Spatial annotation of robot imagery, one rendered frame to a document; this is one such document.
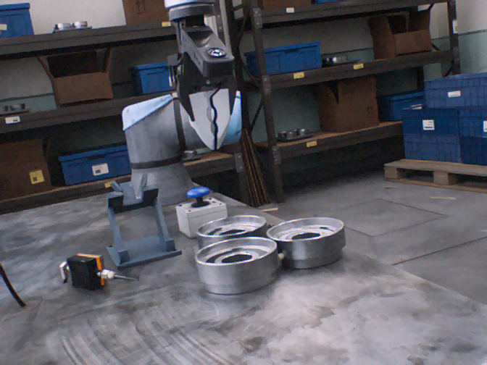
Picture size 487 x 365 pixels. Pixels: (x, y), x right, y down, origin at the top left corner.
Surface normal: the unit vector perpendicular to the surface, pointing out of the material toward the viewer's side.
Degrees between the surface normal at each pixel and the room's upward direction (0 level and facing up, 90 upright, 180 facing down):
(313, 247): 90
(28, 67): 90
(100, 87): 83
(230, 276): 90
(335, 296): 0
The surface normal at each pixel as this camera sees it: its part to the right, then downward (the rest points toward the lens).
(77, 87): 0.30, -0.01
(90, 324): -0.15, -0.97
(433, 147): -0.86, 0.21
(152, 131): 0.06, 0.18
